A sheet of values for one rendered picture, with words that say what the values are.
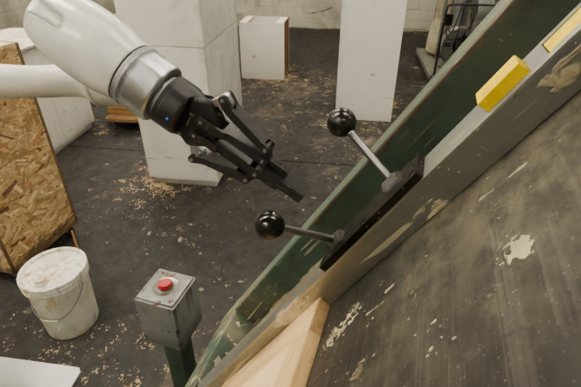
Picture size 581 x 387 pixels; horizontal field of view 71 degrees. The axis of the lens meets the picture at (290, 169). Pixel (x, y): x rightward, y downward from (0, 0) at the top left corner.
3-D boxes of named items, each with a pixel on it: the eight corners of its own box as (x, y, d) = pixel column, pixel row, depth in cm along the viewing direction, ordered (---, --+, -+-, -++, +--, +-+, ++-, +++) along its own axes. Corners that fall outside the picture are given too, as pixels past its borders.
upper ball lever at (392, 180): (398, 198, 50) (333, 122, 55) (418, 178, 48) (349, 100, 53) (382, 204, 47) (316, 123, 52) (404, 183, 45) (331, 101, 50)
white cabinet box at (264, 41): (249, 68, 588) (246, 15, 551) (289, 69, 581) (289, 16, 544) (241, 78, 549) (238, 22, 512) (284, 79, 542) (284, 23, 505)
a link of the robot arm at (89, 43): (142, 29, 52) (169, 56, 65) (39, -43, 51) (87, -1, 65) (92, 98, 52) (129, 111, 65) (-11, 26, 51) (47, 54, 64)
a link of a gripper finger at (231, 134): (207, 113, 59) (211, 106, 58) (271, 157, 59) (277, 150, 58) (194, 124, 56) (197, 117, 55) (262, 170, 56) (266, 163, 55)
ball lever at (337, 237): (334, 238, 58) (248, 218, 52) (349, 223, 56) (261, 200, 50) (340, 261, 55) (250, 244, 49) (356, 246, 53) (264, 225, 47)
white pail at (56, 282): (66, 292, 228) (40, 225, 204) (116, 297, 225) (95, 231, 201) (27, 340, 201) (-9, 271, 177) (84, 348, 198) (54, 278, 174)
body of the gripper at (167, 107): (189, 65, 58) (243, 103, 58) (170, 110, 63) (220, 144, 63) (159, 81, 52) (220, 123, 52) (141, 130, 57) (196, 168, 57)
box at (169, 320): (169, 309, 125) (158, 266, 116) (203, 320, 122) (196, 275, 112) (145, 342, 115) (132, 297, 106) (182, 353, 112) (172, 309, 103)
